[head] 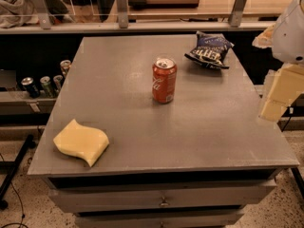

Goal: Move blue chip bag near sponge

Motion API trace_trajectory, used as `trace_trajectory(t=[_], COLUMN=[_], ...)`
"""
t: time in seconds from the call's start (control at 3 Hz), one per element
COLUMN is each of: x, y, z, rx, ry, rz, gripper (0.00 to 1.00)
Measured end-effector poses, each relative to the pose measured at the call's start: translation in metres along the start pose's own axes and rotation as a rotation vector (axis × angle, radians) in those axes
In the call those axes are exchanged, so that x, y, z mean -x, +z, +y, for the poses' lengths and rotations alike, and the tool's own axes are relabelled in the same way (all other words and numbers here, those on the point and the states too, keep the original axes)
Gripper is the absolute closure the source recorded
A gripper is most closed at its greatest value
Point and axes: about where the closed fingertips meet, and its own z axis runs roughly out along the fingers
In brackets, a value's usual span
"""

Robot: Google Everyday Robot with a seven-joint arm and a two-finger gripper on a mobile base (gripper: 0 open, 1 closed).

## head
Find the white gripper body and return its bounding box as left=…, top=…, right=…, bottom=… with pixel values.
left=272, top=0, right=304, bottom=65

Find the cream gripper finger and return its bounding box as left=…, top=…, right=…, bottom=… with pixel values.
left=252, top=25, right=275, bottom=48
left=258, top=63, right=304, bottom=123

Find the blue chip bag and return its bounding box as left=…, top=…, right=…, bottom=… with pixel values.
left=184, top=31, right=234, bottom=69

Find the yellow sponge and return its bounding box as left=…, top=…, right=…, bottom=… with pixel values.
left=53, top=119, right=109, bottom=167

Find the red soda can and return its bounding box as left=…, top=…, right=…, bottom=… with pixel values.
left=152, top=57, right=178, bottom=104

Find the grey drawer cabinet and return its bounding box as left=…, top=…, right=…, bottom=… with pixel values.
left=29, top=35, right=297, bottom=218

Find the tan soda can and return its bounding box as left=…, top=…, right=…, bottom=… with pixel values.
left=60, top=60, right=71, bottom=77

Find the silver soda can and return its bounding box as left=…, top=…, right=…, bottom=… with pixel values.
left=53, top=75, right=64, bottom=91

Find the green soda can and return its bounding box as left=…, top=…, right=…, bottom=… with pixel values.
left=40, top=76, right=56, bottom=98

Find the dark blue soda can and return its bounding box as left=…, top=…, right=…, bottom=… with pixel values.
left=21, top=77, right=40, bottom=98

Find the grey cloth pile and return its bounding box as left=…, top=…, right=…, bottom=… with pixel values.
left=0, top=0, right=69, bottom=29

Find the black stand leg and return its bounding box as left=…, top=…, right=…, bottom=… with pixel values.
left=0, top=134, right=35, bottom=210

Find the right metal bracket post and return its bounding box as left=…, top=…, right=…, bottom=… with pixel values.
left=228, top=0, right=247, bottom=27

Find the metal bracket post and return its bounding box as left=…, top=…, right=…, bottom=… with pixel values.
left=32, top=0, right=51, bottom=29
left=228, top=0, right=247, bottom=27
left=116, top=0, right=128, bottom=29

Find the middle metal bracket post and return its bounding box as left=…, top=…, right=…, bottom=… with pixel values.
left=116, top=0, right=128, bottom=29

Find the lower drawer with handle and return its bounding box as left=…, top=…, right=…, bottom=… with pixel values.
left=75, top=209, right=244, bottom=228

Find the drawer with handle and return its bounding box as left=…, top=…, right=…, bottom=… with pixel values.
left=75, top=209, right=244, bottom=228
left=49, top=180, right=276, bottom=214

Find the left metal bracket post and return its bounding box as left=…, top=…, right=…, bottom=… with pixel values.
left=32, top=0, right=51, bottom=29

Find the upper drawer with handle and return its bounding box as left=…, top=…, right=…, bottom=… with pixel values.
left=49, top=180, right=276, bottom=214

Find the black floor cable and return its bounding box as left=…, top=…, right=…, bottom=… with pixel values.
left=0, top=152, right=29, bottom=228

